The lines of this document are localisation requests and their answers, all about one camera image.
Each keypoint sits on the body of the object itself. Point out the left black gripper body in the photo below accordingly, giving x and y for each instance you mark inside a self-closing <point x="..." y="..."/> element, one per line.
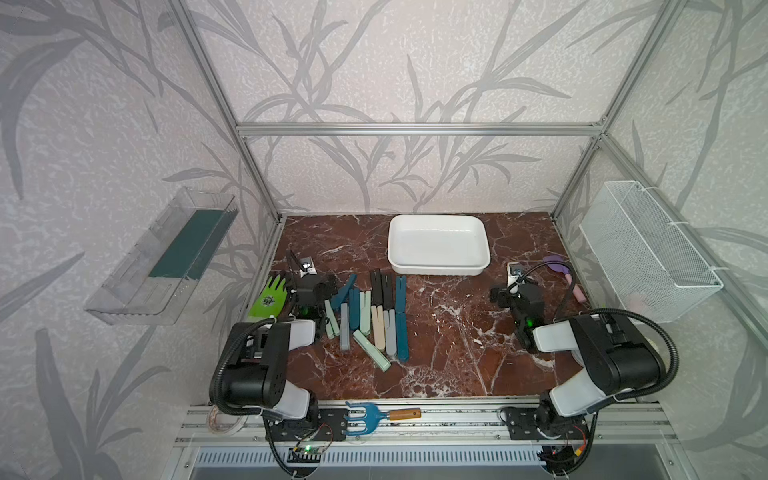
<point x="326" y="289"/>

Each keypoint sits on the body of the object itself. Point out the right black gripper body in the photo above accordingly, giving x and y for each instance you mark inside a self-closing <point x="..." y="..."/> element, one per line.
<point x="505" y="300"/>

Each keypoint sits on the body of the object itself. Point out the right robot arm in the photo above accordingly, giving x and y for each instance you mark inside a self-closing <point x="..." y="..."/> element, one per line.
<point x="623" y="355"/>

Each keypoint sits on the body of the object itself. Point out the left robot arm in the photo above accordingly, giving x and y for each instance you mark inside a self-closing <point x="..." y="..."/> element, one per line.
<point x="251" y="376"/>

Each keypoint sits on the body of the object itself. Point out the open teal pruning pliers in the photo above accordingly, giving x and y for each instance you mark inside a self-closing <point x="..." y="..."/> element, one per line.
<point x="341" y="296"/>

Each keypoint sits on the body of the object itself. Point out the grey pruning pliers left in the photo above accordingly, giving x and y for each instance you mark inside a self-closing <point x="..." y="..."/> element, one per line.
<point x="344" y="334"/>

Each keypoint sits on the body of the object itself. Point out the mint pruning pliers left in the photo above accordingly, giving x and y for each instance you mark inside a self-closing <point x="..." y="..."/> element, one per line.
<point x="332" y="326"/>

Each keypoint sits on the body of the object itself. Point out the mint pruning pliers upright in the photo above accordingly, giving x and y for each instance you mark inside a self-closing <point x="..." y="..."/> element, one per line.
<point x="365" y="312"/>

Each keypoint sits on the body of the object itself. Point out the grey-blue pruning pliers right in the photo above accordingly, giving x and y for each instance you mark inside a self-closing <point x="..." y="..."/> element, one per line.
<point x="390" y="332"/>

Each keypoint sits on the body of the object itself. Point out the mint pruning pliers diagonal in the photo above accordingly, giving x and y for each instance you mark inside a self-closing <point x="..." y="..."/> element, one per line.
<point x="380" y="360"/>

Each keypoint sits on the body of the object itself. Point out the white rectangular storage box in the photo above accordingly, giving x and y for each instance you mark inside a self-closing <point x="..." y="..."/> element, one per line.
<point x="443" y="245"/>

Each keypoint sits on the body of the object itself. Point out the green gardening glove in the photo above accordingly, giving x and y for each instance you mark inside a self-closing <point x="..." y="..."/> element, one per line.
<point x="271" y="300"/>

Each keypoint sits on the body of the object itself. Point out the purple pink silicone spatula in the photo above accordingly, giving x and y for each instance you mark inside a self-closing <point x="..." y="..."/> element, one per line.
<point x="558" y="264"/>

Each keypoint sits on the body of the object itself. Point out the blue garden hand fork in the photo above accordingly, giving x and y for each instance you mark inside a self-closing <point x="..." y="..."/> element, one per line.
<point x="364" y="417"/>

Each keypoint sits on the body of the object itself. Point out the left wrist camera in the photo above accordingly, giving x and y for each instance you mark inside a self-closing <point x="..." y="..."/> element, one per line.
<point x="305" y="265"/>

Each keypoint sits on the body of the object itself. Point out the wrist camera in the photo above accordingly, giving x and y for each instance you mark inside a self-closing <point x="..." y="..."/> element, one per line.
<point x="305" y="265"/>
<point x="516" y="275"/>

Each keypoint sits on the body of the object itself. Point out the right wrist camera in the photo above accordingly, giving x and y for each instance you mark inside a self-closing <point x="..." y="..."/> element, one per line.
<point x="516" y="275"/>

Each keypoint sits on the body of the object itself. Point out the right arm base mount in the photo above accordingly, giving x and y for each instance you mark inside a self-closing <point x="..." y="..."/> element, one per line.
<point x="542" y="424"/>

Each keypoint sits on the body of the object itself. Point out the white wire mesh basket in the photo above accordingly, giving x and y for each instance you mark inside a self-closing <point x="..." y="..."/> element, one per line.
<point x="651" y="265"/>

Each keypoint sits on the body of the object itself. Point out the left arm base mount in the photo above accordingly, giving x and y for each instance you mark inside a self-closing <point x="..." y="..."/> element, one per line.
<point x="323" y="424"/>

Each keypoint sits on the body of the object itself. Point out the clear plastic wall shelf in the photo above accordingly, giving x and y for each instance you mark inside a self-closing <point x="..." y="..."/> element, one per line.
<point x="156" y="279"/>

